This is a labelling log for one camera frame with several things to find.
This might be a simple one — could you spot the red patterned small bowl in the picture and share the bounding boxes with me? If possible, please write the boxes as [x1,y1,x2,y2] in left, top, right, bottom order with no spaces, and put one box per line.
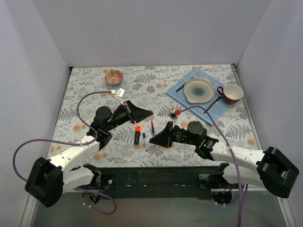
[105,70,124,86]

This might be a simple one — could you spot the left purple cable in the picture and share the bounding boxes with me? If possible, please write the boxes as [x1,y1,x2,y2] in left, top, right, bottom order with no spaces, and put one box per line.
[13,89,117,215]

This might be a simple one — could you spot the purple cable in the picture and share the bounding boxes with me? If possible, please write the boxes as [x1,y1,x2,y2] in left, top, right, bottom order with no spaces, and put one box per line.
[174,105,249,227]
[13,89,117,215]

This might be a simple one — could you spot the pink pen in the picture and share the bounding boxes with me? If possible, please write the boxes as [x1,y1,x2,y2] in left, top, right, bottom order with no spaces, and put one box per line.
[151,120,155,137]

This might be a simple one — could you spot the beige plate blue rings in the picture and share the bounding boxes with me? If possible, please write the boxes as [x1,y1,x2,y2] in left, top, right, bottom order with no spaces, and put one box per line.
[183,78,214,105]

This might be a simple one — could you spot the red white mug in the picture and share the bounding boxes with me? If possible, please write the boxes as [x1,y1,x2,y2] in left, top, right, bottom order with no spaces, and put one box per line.
[217,85,244,105]

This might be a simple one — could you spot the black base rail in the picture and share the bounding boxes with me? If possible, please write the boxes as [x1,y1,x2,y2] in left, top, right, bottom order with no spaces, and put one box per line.
[71,166,242,204]

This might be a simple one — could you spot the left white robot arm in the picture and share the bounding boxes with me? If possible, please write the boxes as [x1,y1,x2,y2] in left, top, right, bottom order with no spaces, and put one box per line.
[25,100,153,208]

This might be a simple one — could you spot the knife black handle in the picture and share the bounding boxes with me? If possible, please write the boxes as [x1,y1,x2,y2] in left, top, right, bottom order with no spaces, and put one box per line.
[204,96,222,113]

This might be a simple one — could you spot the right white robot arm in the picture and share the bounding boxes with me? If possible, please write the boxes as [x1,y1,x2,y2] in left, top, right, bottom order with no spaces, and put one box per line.
[150,121,299,198]

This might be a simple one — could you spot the black orange highlighter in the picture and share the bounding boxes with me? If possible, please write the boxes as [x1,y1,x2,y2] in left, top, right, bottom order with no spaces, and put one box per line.
[134,131,141,145]

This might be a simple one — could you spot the blue checked cloth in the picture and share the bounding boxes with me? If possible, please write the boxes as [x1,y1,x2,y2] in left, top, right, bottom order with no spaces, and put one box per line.
[166,67,230,121]

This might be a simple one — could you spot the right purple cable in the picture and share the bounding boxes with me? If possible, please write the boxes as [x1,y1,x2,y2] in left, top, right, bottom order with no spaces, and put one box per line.
[174,105,249,227]

